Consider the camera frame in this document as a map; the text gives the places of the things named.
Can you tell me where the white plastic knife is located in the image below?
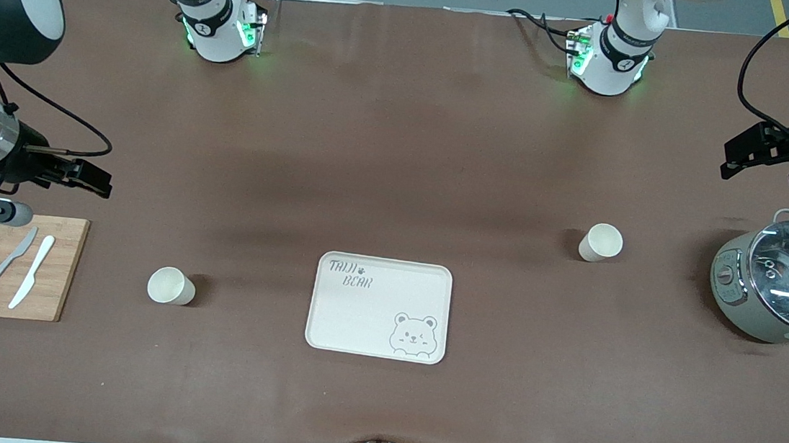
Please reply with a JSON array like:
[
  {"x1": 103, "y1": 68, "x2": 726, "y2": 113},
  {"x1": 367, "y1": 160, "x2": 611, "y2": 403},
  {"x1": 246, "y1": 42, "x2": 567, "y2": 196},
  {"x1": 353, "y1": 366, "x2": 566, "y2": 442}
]
[{"x1": 7, "y1": 231, "x2": 56, "y2": 313}]

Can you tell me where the cream tray with bear print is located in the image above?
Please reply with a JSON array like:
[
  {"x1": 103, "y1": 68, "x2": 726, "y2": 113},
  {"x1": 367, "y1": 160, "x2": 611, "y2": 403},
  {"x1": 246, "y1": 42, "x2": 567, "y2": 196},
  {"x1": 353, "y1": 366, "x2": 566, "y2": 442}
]
[{"x1": 302, "y1": 249, "x2": 455, "y2": 367}]

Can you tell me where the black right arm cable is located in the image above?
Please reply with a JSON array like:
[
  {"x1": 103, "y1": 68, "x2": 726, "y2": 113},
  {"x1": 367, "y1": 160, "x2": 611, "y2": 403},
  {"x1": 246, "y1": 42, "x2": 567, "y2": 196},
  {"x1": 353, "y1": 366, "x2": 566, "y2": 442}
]
[{"x1": 0, "y1": 61, "x2": 121, "y2": 160}]

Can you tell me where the black left base cable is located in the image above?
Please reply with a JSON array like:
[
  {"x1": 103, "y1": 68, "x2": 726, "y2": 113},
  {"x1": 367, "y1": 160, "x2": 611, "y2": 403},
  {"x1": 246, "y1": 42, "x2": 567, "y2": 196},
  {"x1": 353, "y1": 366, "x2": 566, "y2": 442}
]
[{"x1": 504, "y1": 6, "x2": 589, "y2": 56}]

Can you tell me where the grey-green electric cooking pot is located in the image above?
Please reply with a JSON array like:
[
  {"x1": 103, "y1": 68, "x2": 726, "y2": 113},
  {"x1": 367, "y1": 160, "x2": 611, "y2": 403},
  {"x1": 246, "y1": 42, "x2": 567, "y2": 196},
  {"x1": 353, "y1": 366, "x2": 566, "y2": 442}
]
[{"x1": 703, "y1": 202, "x2": 789, "y2": 353}]

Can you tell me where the wooden cutting board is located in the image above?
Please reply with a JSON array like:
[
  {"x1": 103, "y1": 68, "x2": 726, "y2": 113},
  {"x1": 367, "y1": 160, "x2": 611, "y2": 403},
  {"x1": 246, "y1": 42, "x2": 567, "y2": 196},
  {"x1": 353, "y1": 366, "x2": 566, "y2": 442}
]
[{"x1": 0, "y1": 211, "x2": 92, "y2": 326}]

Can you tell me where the white plastic cup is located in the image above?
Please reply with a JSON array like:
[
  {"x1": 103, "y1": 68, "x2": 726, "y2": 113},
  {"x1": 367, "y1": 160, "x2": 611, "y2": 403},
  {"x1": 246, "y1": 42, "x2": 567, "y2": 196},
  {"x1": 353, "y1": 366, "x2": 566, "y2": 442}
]
[
  {"x1": 576, "y1": 221, "x2": 625, "y2": 266},
  {"x1": 146, "y1": 264, "x2": 198, "y2": 307}
]

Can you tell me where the brown table cover mat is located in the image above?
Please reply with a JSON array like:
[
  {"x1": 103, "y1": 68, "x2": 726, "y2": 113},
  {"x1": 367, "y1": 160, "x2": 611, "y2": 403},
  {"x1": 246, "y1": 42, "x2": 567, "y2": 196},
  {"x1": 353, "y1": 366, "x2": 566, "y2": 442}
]
[{"x1": 0, "y1": 0, "x2": 789, "y2": 443}]

